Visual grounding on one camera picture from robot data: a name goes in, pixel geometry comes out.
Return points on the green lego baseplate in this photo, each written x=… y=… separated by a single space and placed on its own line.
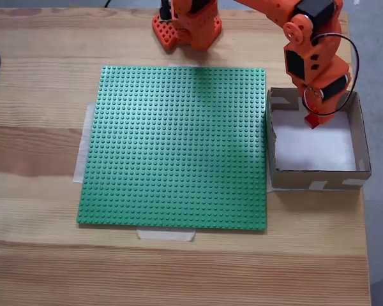
x=178 y=153

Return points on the white paper sheet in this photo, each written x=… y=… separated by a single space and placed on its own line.
x=312 y=146

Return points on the brown cardboard box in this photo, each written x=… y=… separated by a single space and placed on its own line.
x=306 y=181

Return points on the red lego block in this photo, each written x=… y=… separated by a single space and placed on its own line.
x=310 y=119

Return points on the masking tape strip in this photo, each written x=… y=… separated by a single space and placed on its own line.
x=269 y=190
x=83 y=143
x=182 y=65
x=166 y=235

